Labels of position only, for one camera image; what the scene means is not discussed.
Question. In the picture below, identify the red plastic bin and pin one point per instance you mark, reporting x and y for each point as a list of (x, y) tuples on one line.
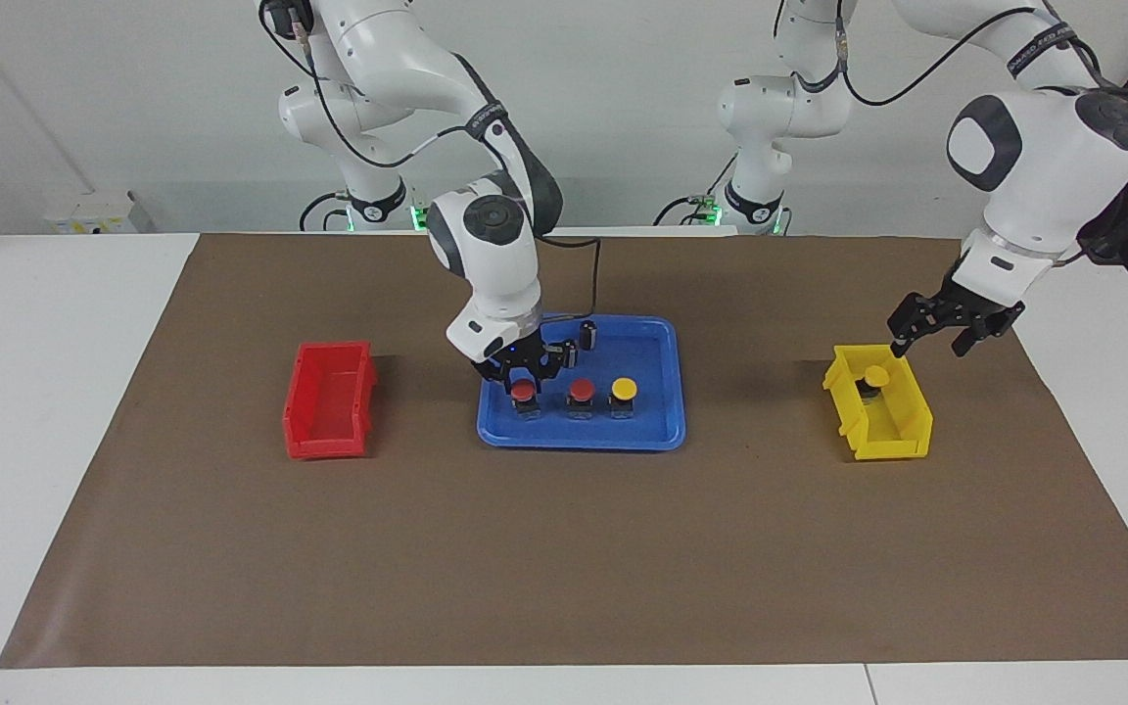
[(324, 401)]

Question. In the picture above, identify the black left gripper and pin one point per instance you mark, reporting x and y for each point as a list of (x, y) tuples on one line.
[(975, 308)]

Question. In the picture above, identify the blue plastic tray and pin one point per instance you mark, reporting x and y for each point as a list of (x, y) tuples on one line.
[(642, 431)]

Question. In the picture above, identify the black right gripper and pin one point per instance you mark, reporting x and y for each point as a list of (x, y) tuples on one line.
[(525, 357)]

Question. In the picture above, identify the small black switch component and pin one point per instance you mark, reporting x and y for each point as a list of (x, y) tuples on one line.
[(570, 354), (589, 335)]

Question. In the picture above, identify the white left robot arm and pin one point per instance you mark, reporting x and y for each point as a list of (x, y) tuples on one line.
[(1034, 166)]

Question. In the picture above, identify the red push button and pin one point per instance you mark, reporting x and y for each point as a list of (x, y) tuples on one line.
[(523, 390), (580, 390)]

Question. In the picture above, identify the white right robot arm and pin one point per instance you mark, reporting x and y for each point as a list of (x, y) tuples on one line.
[(495, 264)]

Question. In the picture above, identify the yellow push button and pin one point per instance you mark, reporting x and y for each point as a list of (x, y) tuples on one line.
[(624, 388), (876, 375)]

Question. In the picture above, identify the yellow plastic bin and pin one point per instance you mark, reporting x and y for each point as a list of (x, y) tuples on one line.
[(902, 431)]

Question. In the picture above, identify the brown paper table mat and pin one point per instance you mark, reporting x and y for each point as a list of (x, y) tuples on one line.
[(564, 568)]

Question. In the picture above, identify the white power box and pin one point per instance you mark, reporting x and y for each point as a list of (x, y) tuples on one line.
[(99, 215)]

